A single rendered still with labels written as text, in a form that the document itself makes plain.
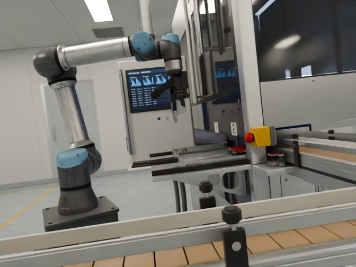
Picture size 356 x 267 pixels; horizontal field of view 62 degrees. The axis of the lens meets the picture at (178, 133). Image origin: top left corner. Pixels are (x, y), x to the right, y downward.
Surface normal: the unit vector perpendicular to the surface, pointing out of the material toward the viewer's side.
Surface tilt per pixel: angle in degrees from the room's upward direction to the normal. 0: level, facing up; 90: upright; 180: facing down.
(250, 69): 90
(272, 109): 90
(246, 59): 90
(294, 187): 90
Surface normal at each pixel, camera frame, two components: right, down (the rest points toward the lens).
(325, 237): -0.11, -0.99
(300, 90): 0.11, 0.04
